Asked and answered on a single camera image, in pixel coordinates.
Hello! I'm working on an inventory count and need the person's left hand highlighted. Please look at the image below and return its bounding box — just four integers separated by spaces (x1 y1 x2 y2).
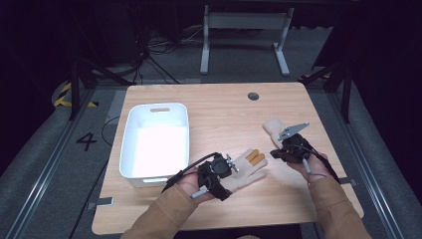
176 165 217 204

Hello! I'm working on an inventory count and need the person's right hand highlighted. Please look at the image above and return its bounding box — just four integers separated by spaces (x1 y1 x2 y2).
286 152 331 184

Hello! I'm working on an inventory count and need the metal floor rail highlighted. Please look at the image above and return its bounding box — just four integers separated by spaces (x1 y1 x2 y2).
4 89 98 239
326 92 406 239

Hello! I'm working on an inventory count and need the thin black floor cable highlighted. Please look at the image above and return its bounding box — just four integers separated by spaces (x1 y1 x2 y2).
68 115 121 239

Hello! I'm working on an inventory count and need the white plastic bin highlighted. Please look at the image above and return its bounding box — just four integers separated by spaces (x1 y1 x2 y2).
118 102 190 189

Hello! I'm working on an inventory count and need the grey metal desk frame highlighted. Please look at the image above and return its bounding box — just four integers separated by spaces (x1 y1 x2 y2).
199 4 296 77

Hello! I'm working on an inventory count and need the tangle of floor cables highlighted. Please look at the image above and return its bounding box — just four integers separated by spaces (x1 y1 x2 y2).
131 25 207 85

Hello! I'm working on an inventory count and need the yellow black floor tape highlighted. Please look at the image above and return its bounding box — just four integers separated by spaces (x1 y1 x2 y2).
53 82 100 109

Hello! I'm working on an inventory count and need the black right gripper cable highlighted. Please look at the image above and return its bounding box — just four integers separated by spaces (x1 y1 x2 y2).
310 147 341 184

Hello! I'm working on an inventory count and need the grey table clamp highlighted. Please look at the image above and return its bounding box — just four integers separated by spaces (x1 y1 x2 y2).
86 196 115 211
337 176 358 186

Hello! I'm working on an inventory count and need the black metal stand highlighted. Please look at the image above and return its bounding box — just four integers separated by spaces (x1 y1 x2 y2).
298 59 353 124
68 56 135 121

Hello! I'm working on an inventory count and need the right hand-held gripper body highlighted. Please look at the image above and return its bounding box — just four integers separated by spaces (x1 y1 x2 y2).
277 121 317 175

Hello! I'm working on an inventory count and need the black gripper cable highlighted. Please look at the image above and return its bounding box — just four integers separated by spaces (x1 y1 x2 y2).
310 147 341 184
160 151 221 194

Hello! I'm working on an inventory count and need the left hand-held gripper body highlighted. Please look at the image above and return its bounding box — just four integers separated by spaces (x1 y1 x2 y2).
191 151 241 200

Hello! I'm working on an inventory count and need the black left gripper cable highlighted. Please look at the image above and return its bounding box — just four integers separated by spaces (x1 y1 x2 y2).
160 151 221 194

